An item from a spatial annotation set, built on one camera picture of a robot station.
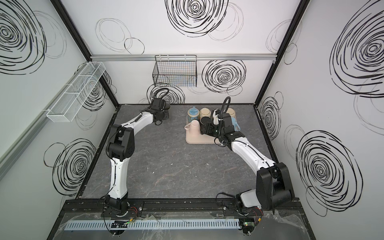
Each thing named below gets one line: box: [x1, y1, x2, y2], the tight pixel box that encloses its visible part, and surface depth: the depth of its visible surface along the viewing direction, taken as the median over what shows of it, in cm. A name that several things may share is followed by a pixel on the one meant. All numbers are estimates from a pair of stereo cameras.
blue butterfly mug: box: [187, 106, 200, 122], surface depth 102 cm
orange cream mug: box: [199, 107, 212, 121], surface depth 105 cm
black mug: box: [200, 116, 217, 137], surface depth 78 cm
